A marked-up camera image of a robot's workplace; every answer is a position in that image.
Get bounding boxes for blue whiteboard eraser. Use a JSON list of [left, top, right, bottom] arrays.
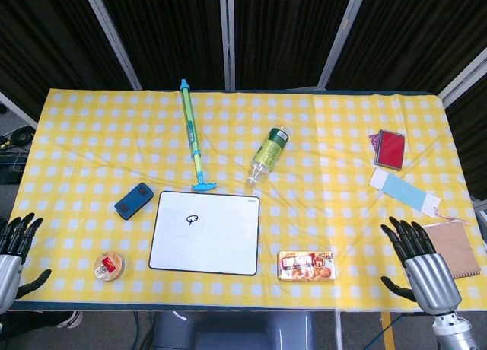
[[113, 181, 155, 218]]

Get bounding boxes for red flat case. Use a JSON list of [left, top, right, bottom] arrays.
[[373, 129, 407, 171]]

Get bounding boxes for black cable bundle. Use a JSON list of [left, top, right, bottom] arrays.
[[0, 102, 36, 176]]

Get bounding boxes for grey partition post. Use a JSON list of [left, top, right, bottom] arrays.
[[0, 91, 38, 140], [81, 0, 142, 91], [218, 0, 237, 91], [437, 47, 487, 108], [317, 0, 368, 89]]

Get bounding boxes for clear bottle with green label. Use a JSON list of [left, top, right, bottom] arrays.
[[245, 126, 292, 186]]

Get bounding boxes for green blue toy water pump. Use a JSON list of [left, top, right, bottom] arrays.
[[179, 78, 218, 193]]

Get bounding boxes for white and blue bookmark card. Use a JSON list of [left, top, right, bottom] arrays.
[[368, 168, 442, 215]]

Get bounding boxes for yellow white checkered tablecloth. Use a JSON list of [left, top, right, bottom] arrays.
[[9, 87, 487, 313]]

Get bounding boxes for white whiteboard with black frame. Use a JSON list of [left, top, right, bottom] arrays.
[[148, 190, 262, 277]]

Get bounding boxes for orange curry box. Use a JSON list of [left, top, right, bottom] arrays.
[[277, 250, 338, 282]]

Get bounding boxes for round tin can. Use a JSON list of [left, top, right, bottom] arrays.
[[93, 250, 126, 281]]

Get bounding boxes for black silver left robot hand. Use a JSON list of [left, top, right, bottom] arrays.
[[0, 212, 53, 313]]

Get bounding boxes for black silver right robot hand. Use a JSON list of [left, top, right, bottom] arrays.
[[380, 216, 463, 315]]

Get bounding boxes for brown paper notebook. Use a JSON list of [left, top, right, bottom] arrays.
[[422, 221, 482, 279]]

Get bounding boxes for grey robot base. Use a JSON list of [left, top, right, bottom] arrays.
[[154, 310, 317, 350]]

